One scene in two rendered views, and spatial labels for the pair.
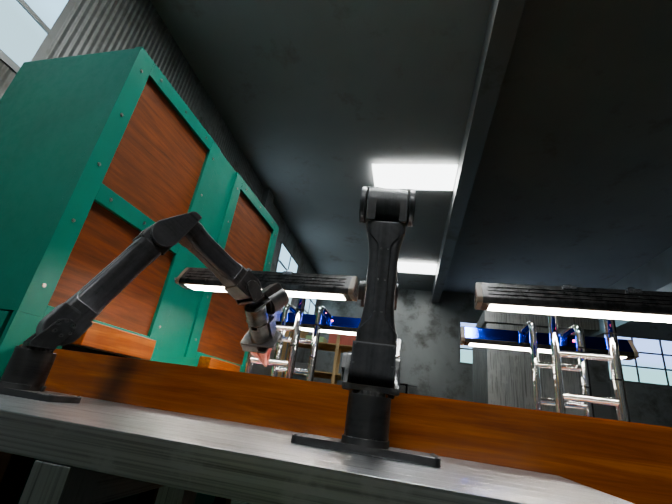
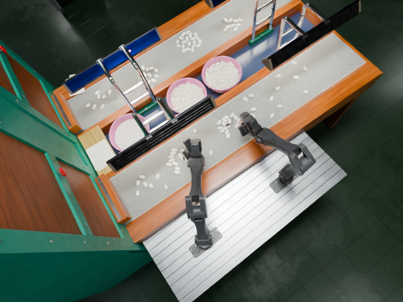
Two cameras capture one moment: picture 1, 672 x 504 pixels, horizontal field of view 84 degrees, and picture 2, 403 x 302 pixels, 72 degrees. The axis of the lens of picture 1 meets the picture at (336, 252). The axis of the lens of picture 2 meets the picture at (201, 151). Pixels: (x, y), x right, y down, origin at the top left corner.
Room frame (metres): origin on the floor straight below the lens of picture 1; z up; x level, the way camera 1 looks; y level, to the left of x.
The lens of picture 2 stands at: (0.58, 0.42, 2.33)
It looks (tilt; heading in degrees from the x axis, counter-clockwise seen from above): 70 degrees down; 328
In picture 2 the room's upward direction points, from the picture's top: 18 degrees counter-clockwise
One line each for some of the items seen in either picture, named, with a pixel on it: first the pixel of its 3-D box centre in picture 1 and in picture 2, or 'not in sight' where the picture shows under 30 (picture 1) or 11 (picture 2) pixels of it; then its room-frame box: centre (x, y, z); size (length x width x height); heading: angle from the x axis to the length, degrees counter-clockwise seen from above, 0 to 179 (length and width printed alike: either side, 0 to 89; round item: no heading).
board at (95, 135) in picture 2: not in sight; (99, 150); (1.57, 0.52, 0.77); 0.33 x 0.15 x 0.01; 164
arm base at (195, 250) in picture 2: (27, 370); (205, 242); (0.72, 0.51, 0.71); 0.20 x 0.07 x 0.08; 77
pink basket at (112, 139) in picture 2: not in sight; (131, 134); (1.52, 0.31, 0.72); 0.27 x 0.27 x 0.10
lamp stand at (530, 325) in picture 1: (553, 387); (256, 6); (1.39, -0.85, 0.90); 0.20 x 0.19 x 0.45; 74
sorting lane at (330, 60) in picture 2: not in sight; (237, 121); (1.02, -0.18, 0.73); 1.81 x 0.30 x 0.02; 74
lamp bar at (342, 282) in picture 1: (264, 281); (161, 130); (1.20, 0.22, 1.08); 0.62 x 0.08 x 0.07; 74
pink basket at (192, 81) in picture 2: not in sight; (187, 98); (1.39, -0.12, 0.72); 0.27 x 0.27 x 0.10
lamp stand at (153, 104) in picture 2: (300, 358); (130, 84); (1.66, 0.08, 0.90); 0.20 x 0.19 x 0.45; 74
